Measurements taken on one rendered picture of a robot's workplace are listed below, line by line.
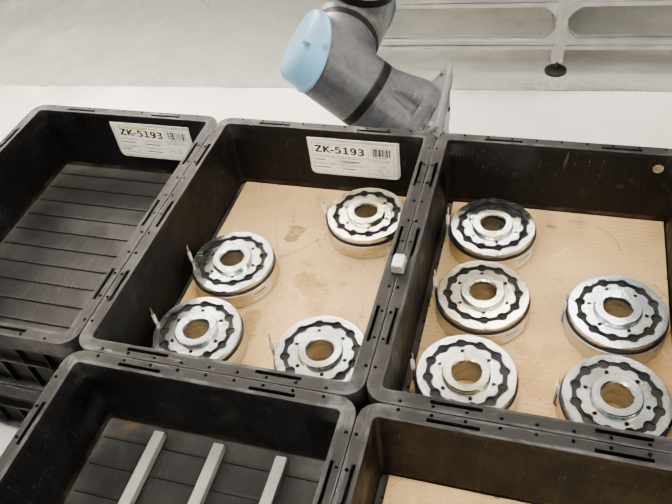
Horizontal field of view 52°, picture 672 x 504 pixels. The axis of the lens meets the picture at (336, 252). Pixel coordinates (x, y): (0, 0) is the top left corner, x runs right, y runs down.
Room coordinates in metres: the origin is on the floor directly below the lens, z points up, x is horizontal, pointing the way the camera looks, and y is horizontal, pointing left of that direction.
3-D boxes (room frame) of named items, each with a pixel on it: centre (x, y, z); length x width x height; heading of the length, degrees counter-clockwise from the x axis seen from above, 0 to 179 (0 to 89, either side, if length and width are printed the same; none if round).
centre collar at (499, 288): (0.50, -0.15, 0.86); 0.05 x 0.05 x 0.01
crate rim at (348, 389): (0.58, 0.06, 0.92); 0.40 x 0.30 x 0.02; 158
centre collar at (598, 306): (0.44, -0.29, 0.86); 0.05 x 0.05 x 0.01
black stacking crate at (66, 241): (0.69, 0.34, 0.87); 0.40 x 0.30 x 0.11; 158
